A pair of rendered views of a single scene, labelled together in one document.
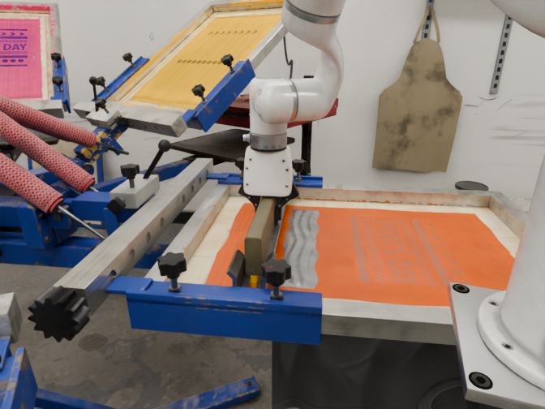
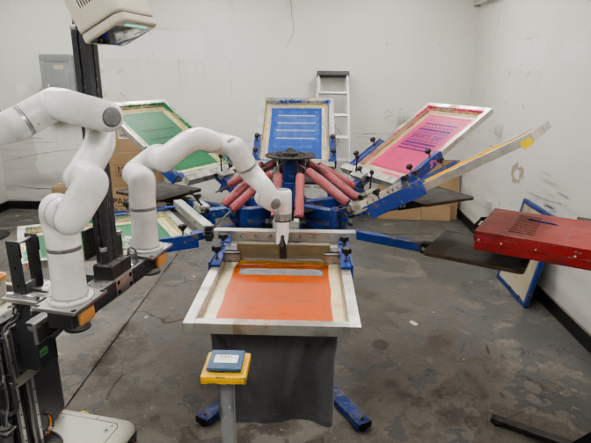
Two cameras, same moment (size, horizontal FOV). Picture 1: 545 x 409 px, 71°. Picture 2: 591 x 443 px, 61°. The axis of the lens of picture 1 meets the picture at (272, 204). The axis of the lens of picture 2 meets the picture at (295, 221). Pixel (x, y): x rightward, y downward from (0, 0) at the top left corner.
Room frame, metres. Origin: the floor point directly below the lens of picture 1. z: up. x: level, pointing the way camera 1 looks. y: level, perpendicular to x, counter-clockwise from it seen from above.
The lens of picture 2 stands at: (0.63, -2.05, 1.79)
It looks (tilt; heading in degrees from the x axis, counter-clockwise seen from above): 17 degrees down; 85
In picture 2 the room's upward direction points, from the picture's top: 1 degrees clockwise
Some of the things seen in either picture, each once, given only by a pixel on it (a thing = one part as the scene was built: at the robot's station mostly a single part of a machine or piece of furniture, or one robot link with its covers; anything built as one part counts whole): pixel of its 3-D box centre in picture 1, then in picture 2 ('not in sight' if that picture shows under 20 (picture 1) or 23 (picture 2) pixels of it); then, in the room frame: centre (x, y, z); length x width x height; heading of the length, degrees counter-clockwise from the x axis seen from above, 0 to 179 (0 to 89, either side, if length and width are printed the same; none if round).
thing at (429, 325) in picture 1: (363, 238); (279, 281); (0.74, -0.20, 0.97); 0.79 x 0.58 x 0.04; 83
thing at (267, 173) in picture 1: (268, 167); (282, 229); (0.77, 0.01, 1.12); 0.10 x 0.07 x 0.11; 83
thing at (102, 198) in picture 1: (115, 207); not in sight; (0.81, 0.36, 1.02); 0.17 x 0.06 x 0.05; 83
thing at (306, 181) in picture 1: (270, 188); (345, 259); (1.05, 0.01, 0.97); 0.30 x 0.05 x 0.07; 83
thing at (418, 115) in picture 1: (420, 94); not in sight; (2.61, -0.98, 1.06); 0.53 x 0.07 x 1.05; 83
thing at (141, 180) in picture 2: not in sight; (140, 186); (0.23, -0.22, 1.37); 0.13 x 0.10 x 0.16; 114
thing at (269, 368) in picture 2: not in sight; (273, 374); (0.70, -0.49, 0.74); 0.45 x 0.03 x 0.43; 173
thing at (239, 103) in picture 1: (273, 109); (553, 238); (2.00, -0.01, 1.06); 0.61 x 0.46 x 0.12; 143
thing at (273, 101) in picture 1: (272, 107); (273, 201); (0.73, 0.00, 1.25); 0.15 x 0.10 x 0.11; 24
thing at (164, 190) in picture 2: not in sight; (206, 204); (0.33, 1.25, 0.91); 1.34 x 0.40 x 0.08; 143
